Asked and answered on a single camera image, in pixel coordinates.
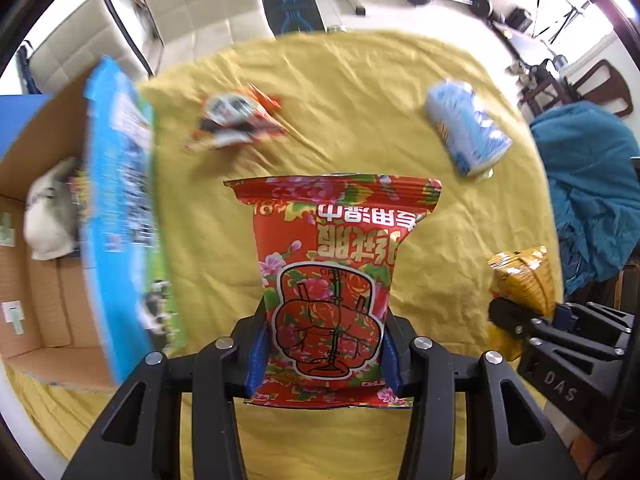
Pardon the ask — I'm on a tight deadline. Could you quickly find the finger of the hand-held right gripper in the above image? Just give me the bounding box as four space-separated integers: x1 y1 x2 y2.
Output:
488 297 552 347
552 302 636 362

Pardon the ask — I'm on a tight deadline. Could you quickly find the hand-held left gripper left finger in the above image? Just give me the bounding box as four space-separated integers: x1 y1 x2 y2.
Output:
60 304 271 480

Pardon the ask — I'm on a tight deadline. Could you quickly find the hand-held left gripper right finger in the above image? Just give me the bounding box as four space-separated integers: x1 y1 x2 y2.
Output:
382 314 582 480

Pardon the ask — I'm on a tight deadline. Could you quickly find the yellow snack bag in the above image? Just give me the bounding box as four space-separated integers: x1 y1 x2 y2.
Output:
487 245 565 362

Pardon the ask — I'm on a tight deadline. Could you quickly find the red floral snack bag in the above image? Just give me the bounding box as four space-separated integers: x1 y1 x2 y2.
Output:
223 174 444 411

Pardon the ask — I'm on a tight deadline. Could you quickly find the blue snack packet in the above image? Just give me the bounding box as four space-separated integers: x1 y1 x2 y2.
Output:
82 57 189 387

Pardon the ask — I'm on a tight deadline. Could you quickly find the cardboard box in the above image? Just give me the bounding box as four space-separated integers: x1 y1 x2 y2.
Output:
0 72 122 392

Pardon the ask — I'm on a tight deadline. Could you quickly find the teal cloth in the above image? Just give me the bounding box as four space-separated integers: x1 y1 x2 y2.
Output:
529 101 640 297

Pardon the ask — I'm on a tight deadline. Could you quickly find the light blue tissue pack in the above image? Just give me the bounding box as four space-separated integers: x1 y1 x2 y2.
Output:
424 79 514 179

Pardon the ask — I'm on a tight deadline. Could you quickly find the wooden chair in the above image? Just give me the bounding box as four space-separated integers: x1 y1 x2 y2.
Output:
574 58 634 119

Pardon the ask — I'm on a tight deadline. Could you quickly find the orange snack packet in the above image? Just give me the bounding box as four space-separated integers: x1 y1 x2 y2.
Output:
182 84 289 154

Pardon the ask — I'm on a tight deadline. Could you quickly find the yellow blanket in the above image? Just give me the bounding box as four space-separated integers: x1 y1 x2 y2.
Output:
4 30 567 480

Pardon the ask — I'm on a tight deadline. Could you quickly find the black exercise mat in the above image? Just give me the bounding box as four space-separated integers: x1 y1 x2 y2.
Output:
260 0 324 37

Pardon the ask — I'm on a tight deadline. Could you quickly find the white cushioned sofa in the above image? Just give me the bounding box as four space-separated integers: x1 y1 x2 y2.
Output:
133 0 277 77
24 0 153 96

